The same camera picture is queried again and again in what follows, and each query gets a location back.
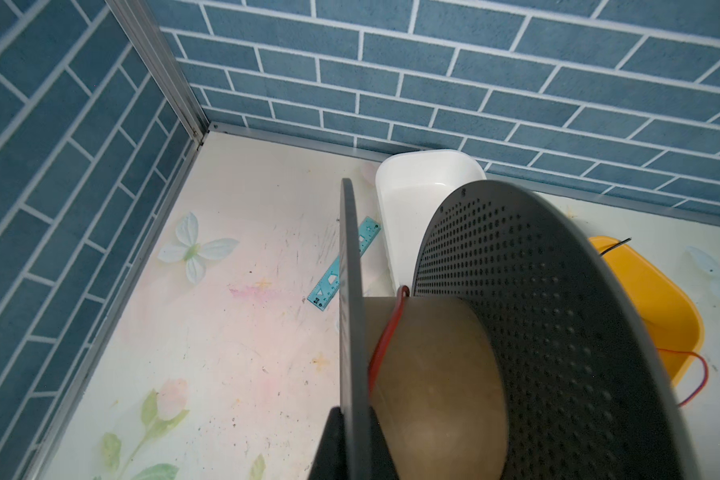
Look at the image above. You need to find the teal stencil ruler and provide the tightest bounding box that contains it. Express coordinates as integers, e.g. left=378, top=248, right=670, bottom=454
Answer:
left=306, top=215, right=383, bottom=312

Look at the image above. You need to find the dark grey perforated spool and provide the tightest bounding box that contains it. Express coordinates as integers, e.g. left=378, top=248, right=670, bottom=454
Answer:
left=338, top=180, right=700, bottom=479

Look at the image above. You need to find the metal frame corner post left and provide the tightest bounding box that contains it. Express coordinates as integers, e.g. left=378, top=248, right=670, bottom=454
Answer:
left=106, top=0, right=209, bottom=145

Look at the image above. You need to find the yellow plastic tub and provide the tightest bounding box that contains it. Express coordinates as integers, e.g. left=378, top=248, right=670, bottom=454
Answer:
left=589, top=236, right=705, bottom=386

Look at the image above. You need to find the white plastic tub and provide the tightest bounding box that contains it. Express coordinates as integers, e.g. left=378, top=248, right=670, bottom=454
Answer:
left=375, top=150, right=486, bottom=289

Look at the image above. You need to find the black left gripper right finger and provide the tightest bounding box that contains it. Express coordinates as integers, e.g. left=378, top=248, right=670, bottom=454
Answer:
left=370, top=407, right=399, bottom=480

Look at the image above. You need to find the red wire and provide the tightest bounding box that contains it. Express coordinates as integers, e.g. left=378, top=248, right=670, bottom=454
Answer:
left=367, top=284, right=710, bottom=409

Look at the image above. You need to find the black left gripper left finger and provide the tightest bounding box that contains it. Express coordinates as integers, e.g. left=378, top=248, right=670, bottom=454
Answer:
left=308, top=406, right=347, bottom=480

